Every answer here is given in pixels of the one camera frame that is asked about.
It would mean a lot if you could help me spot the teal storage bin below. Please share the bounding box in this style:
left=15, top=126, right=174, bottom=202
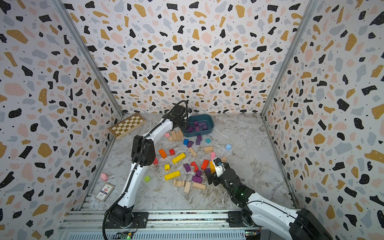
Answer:
left=182, top=114, right=215, bottom=138

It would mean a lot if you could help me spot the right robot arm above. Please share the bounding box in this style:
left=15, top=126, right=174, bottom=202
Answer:
left=209, top=158, right=333, bottom=240

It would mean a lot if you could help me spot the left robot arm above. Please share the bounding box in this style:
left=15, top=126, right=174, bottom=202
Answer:
left=102, top=100, right=192, bottom=239

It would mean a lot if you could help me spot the upright yellow brick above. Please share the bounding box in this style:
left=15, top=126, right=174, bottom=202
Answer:
left=210, top=161, right=216, bottom=174

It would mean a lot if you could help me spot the long yellow brick upper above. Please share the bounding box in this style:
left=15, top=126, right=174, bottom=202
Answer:
left=172, top=153, right=186, bottom=164

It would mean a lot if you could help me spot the long yellow brick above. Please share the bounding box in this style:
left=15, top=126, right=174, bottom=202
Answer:
left=172, top=153, right=186, bottom=164
left=165, top=171, right=181, bottom=181

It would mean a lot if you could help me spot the orange brick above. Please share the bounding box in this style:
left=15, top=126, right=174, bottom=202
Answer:
left=159, top=149, right=167, bottom=159

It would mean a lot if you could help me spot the natural wood flat brick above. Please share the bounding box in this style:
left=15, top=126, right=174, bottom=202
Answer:
left=193, top=183, right=206, bottom=190

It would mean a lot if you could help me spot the purple brick front left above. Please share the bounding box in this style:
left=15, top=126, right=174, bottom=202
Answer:
left=192, top=176, right=203, bottom=184

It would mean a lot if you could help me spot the purple brick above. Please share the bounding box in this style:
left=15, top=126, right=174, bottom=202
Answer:
left=183, top=164, right=191, bottom=173
left=192, top=176, right=203, bottom=184

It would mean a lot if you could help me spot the natural wood brick centre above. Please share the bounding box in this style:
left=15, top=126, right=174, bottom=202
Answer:
left=204, top=146, right=214, bottom=153

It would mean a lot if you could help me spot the red arch brick centre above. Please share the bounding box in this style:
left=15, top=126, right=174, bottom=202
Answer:
left=191, top=162, right=199, bottom=173

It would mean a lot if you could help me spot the purple brick middle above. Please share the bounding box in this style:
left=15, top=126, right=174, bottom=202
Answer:
left=183, top=164, right=191, bottom=173

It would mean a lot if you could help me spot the long yellow brick lower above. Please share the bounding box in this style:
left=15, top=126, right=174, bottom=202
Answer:
left=165, top=171, right=181, bottom=181

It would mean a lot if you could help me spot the wooden chessboard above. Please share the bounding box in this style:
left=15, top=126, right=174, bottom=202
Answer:
left=109, top=113, right=146, bottom=140

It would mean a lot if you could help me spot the natural wood arch brick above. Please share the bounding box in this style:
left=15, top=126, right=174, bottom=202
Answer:
left=173, top=180, right=186, bottom=188

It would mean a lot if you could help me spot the green cube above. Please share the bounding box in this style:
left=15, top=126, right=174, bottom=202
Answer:
left=144, top=176, right=151, bottom=183

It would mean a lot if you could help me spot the pink toy pig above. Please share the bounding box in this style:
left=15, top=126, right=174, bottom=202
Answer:
left=100, top=173, right=108, bottom=182

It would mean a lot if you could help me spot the playing card box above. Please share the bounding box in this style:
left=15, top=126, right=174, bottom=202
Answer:
left=95, top=183, right=115, bottom=202

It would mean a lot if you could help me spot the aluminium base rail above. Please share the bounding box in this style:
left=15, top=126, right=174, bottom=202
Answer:
left=57, top=210, right=281, bottom=240

